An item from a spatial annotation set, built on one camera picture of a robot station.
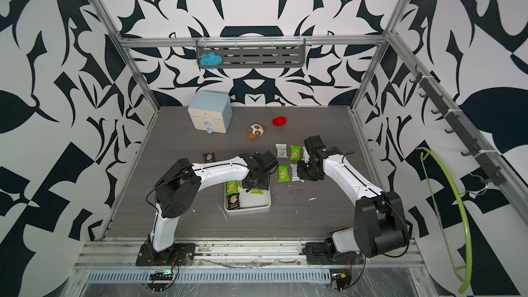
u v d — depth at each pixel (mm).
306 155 727
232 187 871
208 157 986
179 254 737
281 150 1013
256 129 1071
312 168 680
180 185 550
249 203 850
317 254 733
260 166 697
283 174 935
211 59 915
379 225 419
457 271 533
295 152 993
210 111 998
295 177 921
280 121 1120
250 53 942
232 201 837
